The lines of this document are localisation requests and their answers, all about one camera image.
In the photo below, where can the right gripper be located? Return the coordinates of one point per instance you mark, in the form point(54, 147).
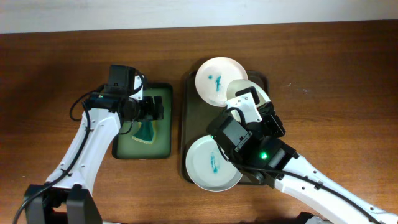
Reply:
point(268, 117)

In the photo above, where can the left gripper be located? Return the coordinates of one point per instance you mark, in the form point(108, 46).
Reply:
point(149, 112)

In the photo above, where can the green and yellow sponge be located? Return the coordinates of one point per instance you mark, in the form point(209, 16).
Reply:
point(145, 132)

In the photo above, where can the white plate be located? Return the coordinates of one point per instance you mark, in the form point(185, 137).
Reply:
point(238, 85)
point(214, 76)
point(208, 169)

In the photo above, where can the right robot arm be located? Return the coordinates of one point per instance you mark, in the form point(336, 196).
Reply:
point(255, 148)

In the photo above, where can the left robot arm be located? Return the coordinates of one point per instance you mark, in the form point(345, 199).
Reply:
point(66, 195)

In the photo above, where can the green water tray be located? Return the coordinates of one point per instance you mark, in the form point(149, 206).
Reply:
point(131, 144)

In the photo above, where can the brown serving tray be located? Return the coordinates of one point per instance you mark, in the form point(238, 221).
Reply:
point(196, 116)

